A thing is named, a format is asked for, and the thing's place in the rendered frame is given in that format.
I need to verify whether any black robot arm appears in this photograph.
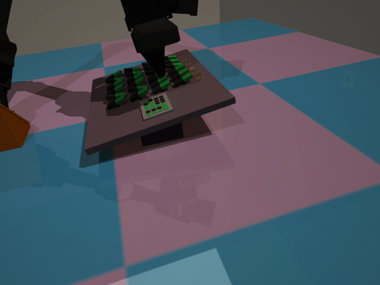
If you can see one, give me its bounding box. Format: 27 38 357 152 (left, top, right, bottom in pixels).
0 0 198 108

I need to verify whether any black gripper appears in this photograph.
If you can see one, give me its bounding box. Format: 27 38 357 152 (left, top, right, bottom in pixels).
120 0 180 78

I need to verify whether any dark grey switch panel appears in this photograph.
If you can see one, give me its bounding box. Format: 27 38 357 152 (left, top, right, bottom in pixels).
84 49 236 155

